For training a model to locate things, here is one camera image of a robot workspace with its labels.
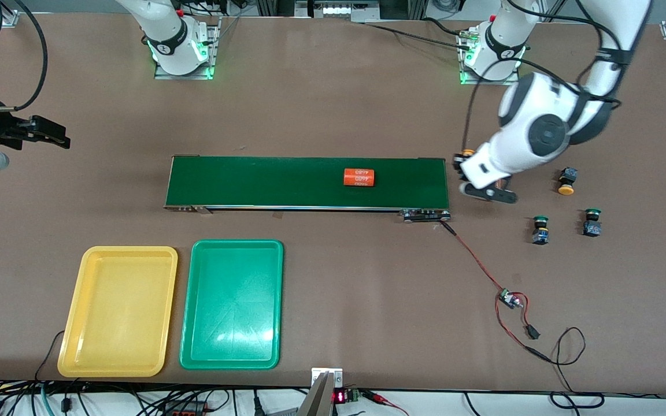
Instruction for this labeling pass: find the small speed controller board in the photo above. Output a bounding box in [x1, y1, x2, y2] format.
[497, 288, 526, 310]

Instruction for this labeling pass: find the yellow plastic tray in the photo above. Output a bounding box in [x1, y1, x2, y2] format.
[57, 246, 179, 378]

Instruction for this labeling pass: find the white background device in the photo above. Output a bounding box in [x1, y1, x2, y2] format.
[295, 0, 380, 23]

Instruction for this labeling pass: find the green conveyor belt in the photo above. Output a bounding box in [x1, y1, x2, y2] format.
[164, 155, 452, 223]

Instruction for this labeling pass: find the red clip lead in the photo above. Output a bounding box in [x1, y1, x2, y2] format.
[362, 390, 409, 416]

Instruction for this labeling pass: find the green plastic tray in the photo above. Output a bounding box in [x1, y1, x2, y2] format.
[179, 239, 284, 370]

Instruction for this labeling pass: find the grey aluminium profile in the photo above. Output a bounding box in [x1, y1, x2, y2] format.
[297, 373, 335, 416]

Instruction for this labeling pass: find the orange power strip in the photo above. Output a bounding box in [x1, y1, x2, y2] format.
[162, 402, 209, 416]

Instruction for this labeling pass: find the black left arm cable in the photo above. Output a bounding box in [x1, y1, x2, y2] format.
[462, 0, 623, 154]

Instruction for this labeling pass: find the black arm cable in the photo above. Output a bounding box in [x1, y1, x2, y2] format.
[462, 0, 623, 154]
[0, 0, 49, 112]

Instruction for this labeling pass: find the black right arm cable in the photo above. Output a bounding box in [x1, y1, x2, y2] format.
[0, 0, 49, 112]

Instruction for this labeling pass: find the red black conveyor power cable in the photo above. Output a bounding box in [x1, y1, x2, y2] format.
[442, 221, 504, 292]

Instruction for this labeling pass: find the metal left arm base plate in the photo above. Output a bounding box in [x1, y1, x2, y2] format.
[459, 26, 521, 86]

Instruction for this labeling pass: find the black table cable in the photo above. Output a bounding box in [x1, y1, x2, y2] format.
[365, 23, 464, 49]

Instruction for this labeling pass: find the red black plug cable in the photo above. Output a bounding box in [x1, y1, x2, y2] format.
[512, 291, 533, 330]

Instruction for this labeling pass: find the red black supply cable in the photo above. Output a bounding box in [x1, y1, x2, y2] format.
[494, 300, 550, 362]

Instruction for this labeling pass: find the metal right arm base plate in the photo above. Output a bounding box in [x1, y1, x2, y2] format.
[154, 17, 221, 80]

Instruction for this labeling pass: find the black cable beside tray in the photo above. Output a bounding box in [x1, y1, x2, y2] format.
[35, 330, 66, 383]

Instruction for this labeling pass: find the thin black cable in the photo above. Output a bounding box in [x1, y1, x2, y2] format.
[547, 326, 605, 410]

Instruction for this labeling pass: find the white mounting bracket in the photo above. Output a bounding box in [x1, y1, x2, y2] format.
[312, 368, 344, 389]

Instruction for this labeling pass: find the teal cable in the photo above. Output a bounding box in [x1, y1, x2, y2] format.
[38, 384, 56, 416]

